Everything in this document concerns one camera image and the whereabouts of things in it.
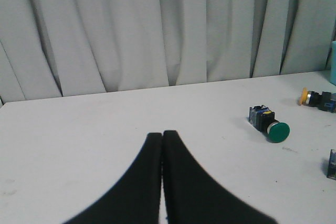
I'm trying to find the lying yellow push button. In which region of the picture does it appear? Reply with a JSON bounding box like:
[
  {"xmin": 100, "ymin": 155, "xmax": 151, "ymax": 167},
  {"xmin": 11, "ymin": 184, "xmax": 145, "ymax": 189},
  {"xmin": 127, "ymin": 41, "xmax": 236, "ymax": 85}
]
[{"xmin": 299, "ymin": 88, "xmax": 335, "ymax": 113}]

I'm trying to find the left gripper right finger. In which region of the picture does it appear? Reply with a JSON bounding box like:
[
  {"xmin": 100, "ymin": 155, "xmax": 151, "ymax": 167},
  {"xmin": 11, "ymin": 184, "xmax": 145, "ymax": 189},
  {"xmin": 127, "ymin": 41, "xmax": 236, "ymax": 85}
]
[{"xmin": 162, "ymin": 130, "xmax": 276, "ymax": 223}]

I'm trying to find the left green push button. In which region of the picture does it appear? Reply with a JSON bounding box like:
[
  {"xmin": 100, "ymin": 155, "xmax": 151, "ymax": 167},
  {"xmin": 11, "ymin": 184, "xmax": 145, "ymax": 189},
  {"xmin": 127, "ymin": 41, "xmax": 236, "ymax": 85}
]
[{"xmin": 248, "ymin": 105, "xmax": 290, "ymax": 143}]

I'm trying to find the light blue plastic box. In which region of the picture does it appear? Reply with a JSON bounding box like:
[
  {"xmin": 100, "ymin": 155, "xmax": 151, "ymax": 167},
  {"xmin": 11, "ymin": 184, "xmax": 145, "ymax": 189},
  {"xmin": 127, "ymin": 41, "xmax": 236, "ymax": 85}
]
[{"xmin": 330, "ymin": 41, "xmax": 336, "ymax": 85}]

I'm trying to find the white pleated curtain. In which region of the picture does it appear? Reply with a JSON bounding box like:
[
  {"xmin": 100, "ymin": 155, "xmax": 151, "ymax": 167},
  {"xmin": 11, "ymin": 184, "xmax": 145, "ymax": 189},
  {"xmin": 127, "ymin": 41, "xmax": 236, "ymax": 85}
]
[{"xmin": 1, "ymin": 0, "xmax": 335, "ymax": 102}]

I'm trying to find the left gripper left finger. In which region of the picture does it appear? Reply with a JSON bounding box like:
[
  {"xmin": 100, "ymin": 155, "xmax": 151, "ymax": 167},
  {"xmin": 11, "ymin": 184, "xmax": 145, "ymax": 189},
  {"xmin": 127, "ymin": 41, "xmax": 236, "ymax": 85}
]
[{"xmin": 66, "ymin": 133, "xmax": 163, "ymax": 223}]

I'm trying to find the lying red push button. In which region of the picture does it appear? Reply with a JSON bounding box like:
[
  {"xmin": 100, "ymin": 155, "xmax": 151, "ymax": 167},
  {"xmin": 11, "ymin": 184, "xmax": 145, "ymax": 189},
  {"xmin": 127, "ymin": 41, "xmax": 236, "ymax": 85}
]
[{"xmin": 327, "ymin": 149, "xmax": 336, "ymax": 180}]

